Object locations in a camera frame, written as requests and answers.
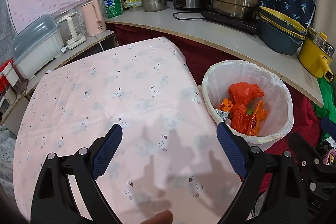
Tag white cup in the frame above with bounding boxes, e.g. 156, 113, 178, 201
2, 63, 19, 87

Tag white dish rack box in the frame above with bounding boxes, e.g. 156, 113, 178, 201
12, 14, 64, 80

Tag small steel pot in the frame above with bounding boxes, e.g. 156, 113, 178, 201
141, 0, 167, 12

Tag black power cable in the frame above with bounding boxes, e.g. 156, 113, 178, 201
172, 11, 208, 21

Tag stacked blue yellow basins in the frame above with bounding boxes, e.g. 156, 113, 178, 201
258, 6, 307, 56

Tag yellow label jar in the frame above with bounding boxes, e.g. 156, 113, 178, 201
129, 0, 142, 11

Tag red plastic bag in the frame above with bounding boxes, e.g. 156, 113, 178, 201
228, 82, 264, 134

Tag pink patterned tablecloth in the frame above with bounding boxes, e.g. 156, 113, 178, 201
13, 38, 240, 223

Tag white glass kettle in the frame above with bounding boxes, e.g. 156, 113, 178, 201
57, 12, 86, 50

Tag fingertip of person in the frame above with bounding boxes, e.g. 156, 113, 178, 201
141, 210, 174, 224

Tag white-lined trash bin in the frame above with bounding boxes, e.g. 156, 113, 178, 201
202, 60, 294, 151

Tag pink electric kettle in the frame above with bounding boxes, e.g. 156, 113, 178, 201
81, 0, 106, 36

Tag orange snack wrapper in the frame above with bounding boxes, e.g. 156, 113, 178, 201
246, 100, 267, 136

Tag red plastic basket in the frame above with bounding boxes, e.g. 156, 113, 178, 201
0, 59, 14, 93

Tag green milk powder can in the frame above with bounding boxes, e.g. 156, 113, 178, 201
103, 0, 123, 18

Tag black induction cooktop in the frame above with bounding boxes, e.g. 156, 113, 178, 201
201, 11, 257, 35

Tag yellow electric pot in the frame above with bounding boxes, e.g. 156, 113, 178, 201
298, 27, 335, 82

